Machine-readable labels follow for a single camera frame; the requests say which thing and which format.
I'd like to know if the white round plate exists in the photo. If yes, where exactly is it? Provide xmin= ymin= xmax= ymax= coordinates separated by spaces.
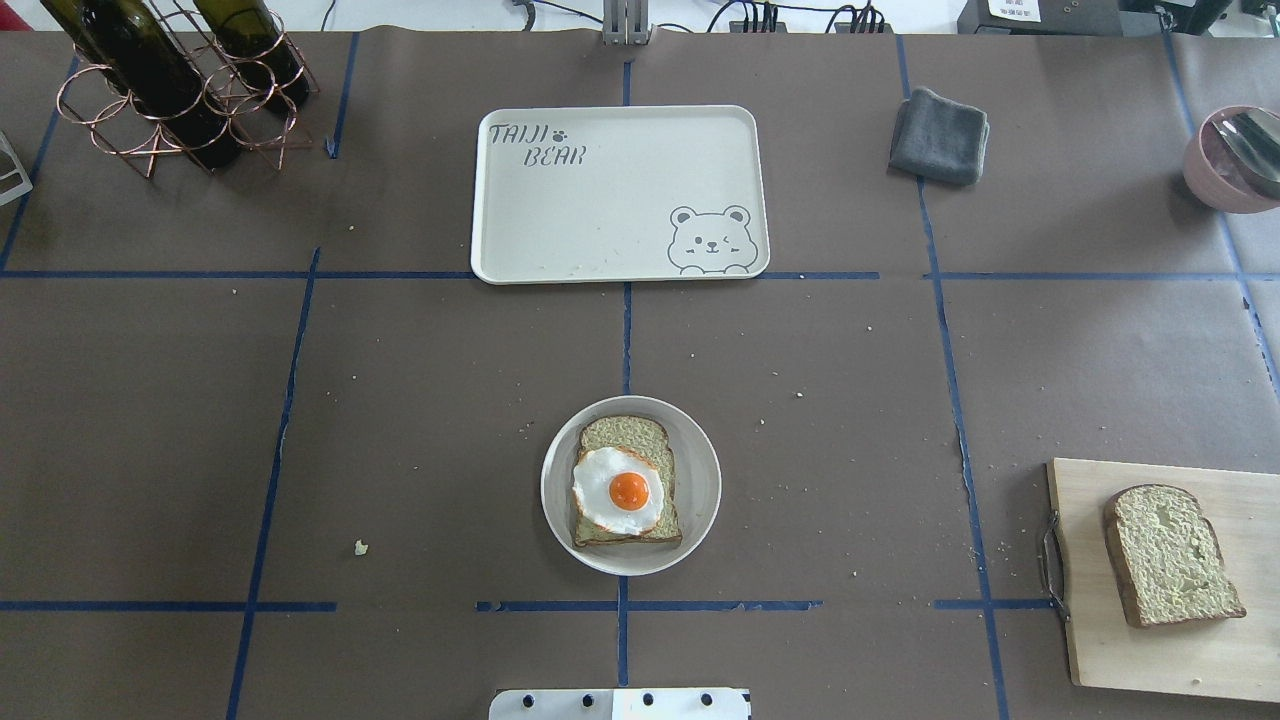
xmin=540 ymin=395 xmax=722 ymax=577

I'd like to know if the dark wine bottle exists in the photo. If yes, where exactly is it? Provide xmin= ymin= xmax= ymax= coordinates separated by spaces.
xmin=195 ymin=1 xmax=311 ymax=117
xmin=41 ymin=1 xmax=242 ymax=170

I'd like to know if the grey folded cloth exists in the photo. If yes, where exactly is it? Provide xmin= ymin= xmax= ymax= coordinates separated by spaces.
xmin=888 ymin=86 xmax=989 ymax=186

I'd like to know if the bread slice under egg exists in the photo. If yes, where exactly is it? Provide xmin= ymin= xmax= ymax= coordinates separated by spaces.
xmin=572 ymin=416 xmax=684 ymax=547

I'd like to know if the steel scoop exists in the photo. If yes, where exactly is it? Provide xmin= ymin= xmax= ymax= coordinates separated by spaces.
xmin=1211 ymin=108 xmax=1279 ymax=200

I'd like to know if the bread slice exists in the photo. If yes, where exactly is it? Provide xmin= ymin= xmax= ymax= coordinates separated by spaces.
xmin=572 ymin=416 xmax=684 ymax=547
xmin=1102 ymin=484 xmax=1248 ymax=629

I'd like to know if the cream bear tray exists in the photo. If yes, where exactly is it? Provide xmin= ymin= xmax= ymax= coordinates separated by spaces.
xmin=470 ymin=105 xmax=771 ymax=284

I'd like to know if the copper wire bottle rack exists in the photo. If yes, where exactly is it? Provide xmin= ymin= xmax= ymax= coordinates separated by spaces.
xmin=56 ymin=1 xmax=319 ymax=178

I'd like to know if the pink plastic bowl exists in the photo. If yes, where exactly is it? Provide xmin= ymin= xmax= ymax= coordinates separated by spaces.
xmin=1183 ymin=105 xmax=1277 ymax=215

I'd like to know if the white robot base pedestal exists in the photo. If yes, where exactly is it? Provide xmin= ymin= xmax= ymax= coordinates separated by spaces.
xmin=488 ymin=687 xmax=753 ymax=719

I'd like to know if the dark wine bottle rear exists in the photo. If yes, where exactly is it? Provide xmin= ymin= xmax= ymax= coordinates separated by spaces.
xmin=195 ymin=1 xmax=311 ymax=117

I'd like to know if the dark wine bottle front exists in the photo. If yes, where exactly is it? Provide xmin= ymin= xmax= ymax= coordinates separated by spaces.
xmin=41 ymin=1 xmax=242 ymax=170

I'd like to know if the wooden cutting board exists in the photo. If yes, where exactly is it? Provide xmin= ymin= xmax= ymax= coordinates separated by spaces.
xmin=1047 ymin=457 xmax=1279 ymax=702

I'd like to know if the fried egg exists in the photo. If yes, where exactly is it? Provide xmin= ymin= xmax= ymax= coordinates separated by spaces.
xmin=572 ymin=446 xmax=667 ymax=536

